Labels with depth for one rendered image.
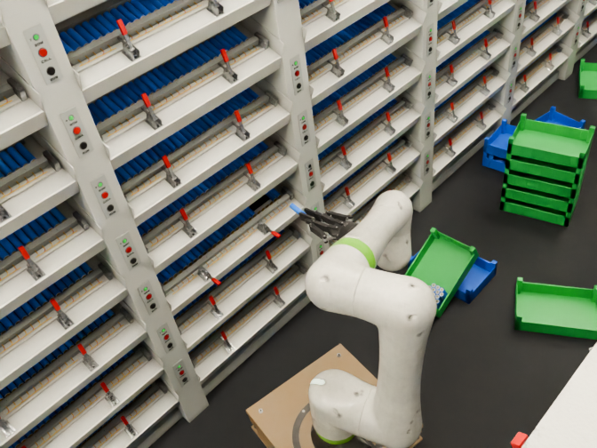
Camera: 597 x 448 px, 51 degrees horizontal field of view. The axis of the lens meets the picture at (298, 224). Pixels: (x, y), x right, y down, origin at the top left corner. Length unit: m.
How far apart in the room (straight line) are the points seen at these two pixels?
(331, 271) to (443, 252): 1.34
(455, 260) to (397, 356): 1.27
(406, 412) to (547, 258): 1.44
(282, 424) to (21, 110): 1.07
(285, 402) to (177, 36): 1.06
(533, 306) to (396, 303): 1.40
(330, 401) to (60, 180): 0.84
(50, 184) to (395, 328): 0.87
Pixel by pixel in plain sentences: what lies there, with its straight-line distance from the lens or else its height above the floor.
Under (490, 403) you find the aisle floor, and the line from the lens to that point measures 2.33.
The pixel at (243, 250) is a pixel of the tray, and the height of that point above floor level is 0.54.
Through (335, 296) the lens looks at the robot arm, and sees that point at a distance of 1.30.
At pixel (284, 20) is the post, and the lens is 1.85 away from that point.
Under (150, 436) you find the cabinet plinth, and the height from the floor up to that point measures 0.04.
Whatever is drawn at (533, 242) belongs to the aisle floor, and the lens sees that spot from 2.86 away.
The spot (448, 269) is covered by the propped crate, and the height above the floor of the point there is 0.09.
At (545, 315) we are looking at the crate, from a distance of 2.59.
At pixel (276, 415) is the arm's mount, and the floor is 0.38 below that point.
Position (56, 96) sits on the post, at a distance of 1.48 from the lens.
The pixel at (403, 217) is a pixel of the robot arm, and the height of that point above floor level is 0.86.
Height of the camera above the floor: 1.98
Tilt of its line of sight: 42 degrees down
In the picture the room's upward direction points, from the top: 9 degrees counter-clockwise
